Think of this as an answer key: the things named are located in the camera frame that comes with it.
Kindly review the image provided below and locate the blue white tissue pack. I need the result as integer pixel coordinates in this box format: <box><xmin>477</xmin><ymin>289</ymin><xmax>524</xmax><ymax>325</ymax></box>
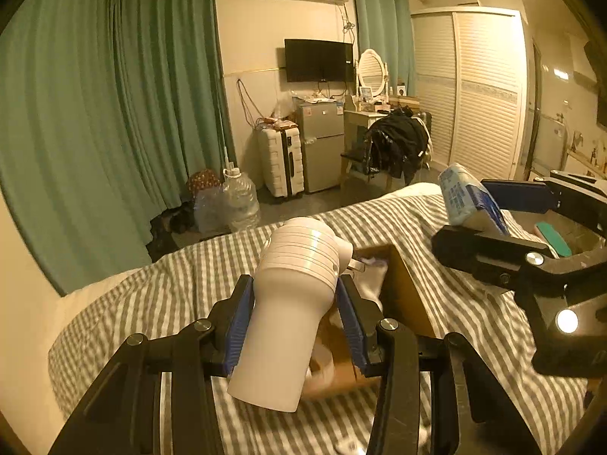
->
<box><xmin>438</xmin><ymin>163</ymin><xmax>509</xmax><ymax>235</ymax></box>

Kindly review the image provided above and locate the white spray bottle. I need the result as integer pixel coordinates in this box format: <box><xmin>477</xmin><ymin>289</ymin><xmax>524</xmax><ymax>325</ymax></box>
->
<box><xmin>227</xmin><ymin>217</ymin><xmax>353</xmax><ymax>413</ymax></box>

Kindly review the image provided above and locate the green white sponge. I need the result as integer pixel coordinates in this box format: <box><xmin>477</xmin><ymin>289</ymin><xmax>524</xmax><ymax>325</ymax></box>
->
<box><xmin>534</xmin><ymin>222</ymin><xmax>573</xmax><ymax>258</ymax></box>

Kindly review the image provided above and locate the brown cardboard box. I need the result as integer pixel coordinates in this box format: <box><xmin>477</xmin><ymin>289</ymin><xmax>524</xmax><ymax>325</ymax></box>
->
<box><xmin>331</xmin><ymin>245</ymin><xmax>436</xmax><ymax>386</ymax></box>

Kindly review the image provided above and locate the black jacket on chair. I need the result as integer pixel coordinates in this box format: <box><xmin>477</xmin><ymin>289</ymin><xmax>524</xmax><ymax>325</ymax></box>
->
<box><xmin>363</xmin><ymin>106</ymin><xmax>432</xmax><ymax>185</ymax></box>

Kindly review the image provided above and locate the wooden chair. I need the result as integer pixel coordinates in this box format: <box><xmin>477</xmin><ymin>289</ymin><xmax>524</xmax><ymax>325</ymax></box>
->
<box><xmin>340</xmin><ymin>126</ymin><xmax>393</xmax><ymax>193</ymax></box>

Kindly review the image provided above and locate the white sliding wardrobe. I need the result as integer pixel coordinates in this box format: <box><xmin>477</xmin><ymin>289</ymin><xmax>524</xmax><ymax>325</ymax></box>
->
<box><xmin>412</xmin><ymin>6</ymin><xmax>528</xmax><ymax>179</ymax></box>

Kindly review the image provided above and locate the white vanity desk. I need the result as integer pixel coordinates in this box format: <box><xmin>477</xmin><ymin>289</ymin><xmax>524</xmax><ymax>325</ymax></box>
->
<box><xmin>341</xmin><ymin>110</ymin><xmax>387</xmax><ymax>158</ymax></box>

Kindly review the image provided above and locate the silver mini fridge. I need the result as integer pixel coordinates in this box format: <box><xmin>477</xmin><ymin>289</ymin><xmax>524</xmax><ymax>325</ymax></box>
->
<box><xmin>296</xmin><ymin>102</ymin><xmax>344</xmax><ymax>193</ymax></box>

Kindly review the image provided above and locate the oval vanity mirror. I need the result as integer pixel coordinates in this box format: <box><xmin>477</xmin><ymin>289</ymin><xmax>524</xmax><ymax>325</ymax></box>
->
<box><xmin>356</xmin><ymin>48</ymin><xmax>389</xmax><ymax>99</ymax></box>

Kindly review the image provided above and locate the white suitcase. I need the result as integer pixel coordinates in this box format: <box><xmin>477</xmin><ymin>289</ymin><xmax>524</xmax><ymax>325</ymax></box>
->
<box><xmin>257</xmin><ymin>122</ymin><xmax>305</xmax><ymax>198</ymax></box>

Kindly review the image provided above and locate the red patterned bag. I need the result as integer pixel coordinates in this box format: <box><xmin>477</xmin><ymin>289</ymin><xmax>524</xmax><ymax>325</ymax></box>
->
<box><xmin>186</xmin><ymin>168</ymin><xmax>221</xmax><ymax>198</ymax></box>

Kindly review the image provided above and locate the clear water jug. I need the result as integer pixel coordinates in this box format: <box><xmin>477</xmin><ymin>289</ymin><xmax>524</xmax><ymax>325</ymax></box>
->
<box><xmin>222</xmin><ymin>161</ymin><xmax>260</xmax><ymax>232</ymax></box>

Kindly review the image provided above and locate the green curtain right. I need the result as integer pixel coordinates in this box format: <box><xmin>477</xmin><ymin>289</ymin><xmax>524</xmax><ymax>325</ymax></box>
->
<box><xmin>354</xmin><ymin>0</ymin><xmax>416</xmax><ymax>96</ymax></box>

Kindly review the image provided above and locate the green curtain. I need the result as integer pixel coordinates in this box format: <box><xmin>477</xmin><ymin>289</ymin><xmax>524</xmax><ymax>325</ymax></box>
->
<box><xmin>1</xmin><ymin>0</ymin><xmax>234</xmax><ymax>295</ymax></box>
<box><xmin>354</xmin><ymin>0</ymin><xmax>416</xmax><ymax>96</ymax></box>

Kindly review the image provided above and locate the green curtain left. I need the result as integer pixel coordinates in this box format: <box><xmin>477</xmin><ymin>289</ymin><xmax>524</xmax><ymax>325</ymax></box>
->
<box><xmin>1</xmin><ymin>0</ymin><xmax>234</xmax><ymax>295</ymax></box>

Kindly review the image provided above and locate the black wall television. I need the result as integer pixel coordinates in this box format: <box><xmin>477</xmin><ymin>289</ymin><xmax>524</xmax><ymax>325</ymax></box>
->
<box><xmin>284</xmin><ymin>39</ymin><xmax>354</xmax><ymax>83</ymax></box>

